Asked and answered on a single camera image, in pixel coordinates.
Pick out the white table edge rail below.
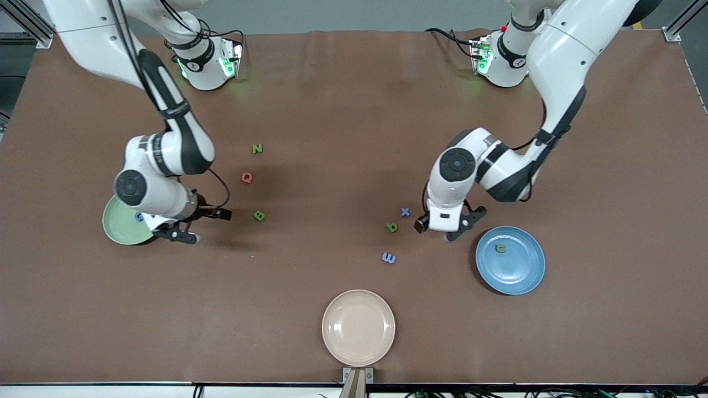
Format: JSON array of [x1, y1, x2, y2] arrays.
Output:
[[0, 383, 708, 398]]

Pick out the black right arm base cable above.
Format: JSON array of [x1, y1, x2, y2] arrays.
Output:
[[196, 17, 246, 48]]

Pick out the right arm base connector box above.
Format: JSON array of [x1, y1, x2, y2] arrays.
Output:
[[220, 42, 244, 79]]

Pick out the beige plate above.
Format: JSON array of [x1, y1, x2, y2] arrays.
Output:
[[322, 289, 397, 368]]

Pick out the black arm base cable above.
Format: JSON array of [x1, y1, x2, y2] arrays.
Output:
[[425, 27, 477, 59], [196, 17, 246, 48]]

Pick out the blue plate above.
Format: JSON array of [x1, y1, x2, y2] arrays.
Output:
[[476, 226, 546, 296]]

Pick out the brown table mat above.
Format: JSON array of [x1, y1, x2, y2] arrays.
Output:
[[0, 29, 708, 385]]

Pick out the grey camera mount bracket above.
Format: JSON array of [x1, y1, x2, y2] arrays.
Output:
[[339, 367, 374, 398]]

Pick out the aluminium frame profile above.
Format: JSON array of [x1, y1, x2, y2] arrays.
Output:
[[663, 0, 708, 43], [0, 0, 54, 49]]

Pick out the green plate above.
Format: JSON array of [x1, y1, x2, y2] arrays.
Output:
[[102, 193, 157, 245]]

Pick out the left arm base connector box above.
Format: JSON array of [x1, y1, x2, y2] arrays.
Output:
[[470, 36, 494, 76]]

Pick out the black left arm base cable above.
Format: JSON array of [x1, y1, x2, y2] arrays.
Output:
[[425, 27, 477, 59]]

